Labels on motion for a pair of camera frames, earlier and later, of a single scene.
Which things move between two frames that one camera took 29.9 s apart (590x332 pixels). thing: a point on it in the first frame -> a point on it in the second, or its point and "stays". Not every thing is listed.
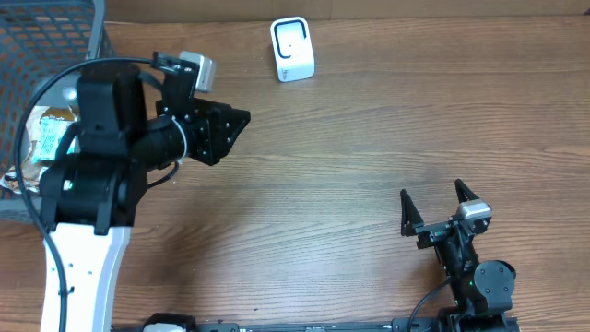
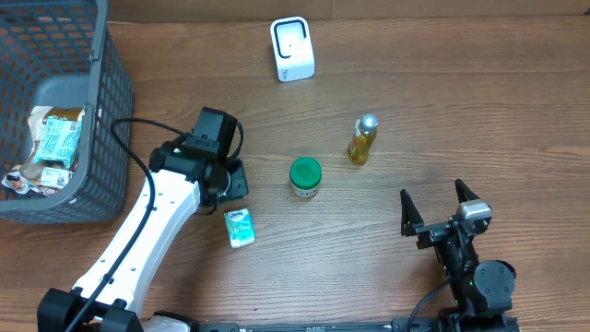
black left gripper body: (205, 140) -> (238, 186)
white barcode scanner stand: (292, 48) stays
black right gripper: (441, 227) stays
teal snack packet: (50, 133) stays
